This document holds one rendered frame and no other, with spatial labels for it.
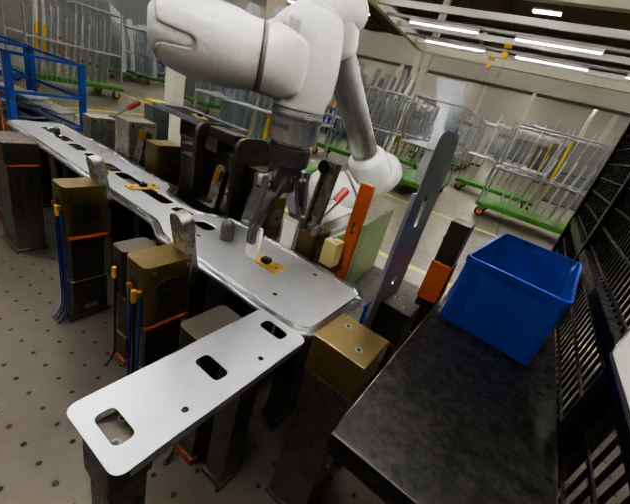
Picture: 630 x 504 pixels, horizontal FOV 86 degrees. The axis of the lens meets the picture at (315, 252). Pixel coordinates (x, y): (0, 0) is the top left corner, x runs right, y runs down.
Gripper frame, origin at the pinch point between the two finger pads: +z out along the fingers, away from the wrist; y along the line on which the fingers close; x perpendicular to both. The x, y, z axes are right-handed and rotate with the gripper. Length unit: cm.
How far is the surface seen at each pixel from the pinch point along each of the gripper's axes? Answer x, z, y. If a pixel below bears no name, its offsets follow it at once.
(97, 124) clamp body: -102, 1, -14
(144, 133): -69, -4, -13
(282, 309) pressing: 12.8, 4.7, 9.6
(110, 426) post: 14.4, 5.7, 38.6
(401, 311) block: 30.2, -3.2, 3.7
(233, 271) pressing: -0.9, 4.7, 8.5
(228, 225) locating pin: -11.6, 0.9, 1.1
